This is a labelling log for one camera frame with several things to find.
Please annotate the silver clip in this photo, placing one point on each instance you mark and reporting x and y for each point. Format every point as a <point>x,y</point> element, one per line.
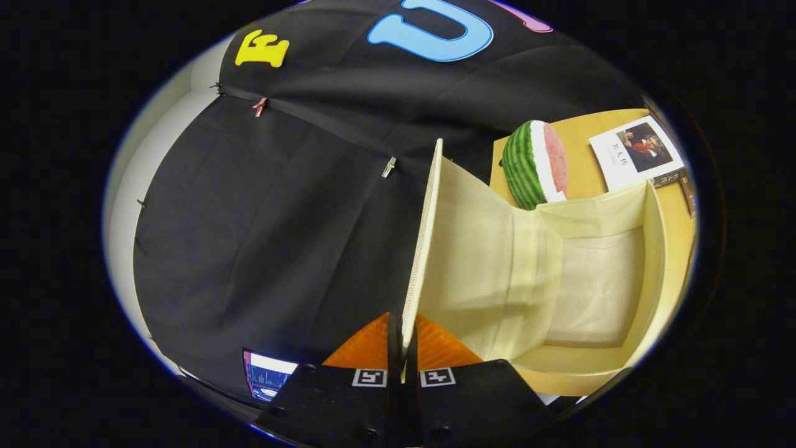
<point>388,167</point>

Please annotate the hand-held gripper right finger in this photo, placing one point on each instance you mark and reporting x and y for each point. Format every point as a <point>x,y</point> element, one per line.
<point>410,404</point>

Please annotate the white portrait cover book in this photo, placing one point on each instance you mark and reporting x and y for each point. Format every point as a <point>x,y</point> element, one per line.
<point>612,165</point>

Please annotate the computer monitor screen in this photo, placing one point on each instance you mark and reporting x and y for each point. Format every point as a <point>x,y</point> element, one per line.
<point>267,376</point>

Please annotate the reddish brown book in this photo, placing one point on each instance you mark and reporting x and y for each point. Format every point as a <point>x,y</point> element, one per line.
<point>688,196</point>

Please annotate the beige fabric storage box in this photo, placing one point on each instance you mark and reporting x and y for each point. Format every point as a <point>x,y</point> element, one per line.
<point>485,261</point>

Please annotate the copper clip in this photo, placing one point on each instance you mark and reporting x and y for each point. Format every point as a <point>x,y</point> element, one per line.
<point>260,107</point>

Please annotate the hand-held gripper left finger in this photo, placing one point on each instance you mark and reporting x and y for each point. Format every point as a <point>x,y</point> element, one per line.
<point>394,398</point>

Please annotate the watermelon slice toy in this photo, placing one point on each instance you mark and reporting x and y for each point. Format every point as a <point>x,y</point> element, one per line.
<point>528,165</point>

